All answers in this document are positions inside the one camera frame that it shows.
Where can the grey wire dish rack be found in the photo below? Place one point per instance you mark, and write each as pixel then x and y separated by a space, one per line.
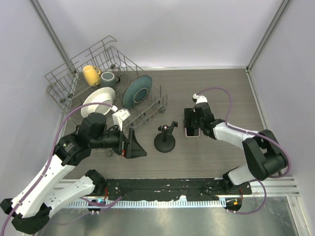
pixel 69 89

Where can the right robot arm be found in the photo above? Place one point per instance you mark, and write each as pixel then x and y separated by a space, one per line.
pixel 264 156

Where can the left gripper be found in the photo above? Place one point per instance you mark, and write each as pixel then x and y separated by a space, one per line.
pixel 131 146

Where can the black phone stand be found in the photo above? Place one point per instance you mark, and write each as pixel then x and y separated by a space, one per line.
pixel 165 142

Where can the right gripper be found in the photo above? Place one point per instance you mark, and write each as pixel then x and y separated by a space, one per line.
pixel 190 112

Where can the dark grey mug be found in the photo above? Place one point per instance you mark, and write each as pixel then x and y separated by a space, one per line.
pixel 109 79

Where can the white plate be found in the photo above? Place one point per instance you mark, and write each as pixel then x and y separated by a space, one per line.
pixel 102 95

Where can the black phone with pink case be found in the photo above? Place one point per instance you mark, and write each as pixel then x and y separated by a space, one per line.
pixel 191 130

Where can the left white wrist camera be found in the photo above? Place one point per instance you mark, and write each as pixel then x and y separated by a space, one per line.
pixel 119 116

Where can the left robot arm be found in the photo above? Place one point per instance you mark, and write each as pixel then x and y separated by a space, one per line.
pixel 32 209

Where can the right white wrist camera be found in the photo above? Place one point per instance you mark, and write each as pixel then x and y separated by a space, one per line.
pixel 200 101

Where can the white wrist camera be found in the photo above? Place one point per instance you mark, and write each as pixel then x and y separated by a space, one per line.
pixel 119 116
pixel 200 101

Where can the blue ceramic plate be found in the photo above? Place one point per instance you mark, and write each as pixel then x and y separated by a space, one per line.
pixel 137 91

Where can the yellow mug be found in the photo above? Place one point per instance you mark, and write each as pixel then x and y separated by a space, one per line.
pixel 92 75

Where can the white slotted cable duct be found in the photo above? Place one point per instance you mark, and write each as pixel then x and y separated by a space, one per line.
pixel 182 202

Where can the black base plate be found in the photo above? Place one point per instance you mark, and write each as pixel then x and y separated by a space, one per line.
pixel 167 189

